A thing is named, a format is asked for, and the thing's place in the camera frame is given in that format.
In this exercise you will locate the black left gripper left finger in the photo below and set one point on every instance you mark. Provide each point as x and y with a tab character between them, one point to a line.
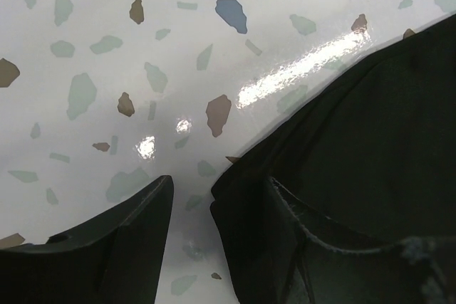
115	257

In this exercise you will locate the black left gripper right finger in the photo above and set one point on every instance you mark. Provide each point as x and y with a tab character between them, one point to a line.
280	250

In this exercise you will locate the black t-shirt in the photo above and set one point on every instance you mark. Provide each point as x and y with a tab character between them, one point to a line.
375	150

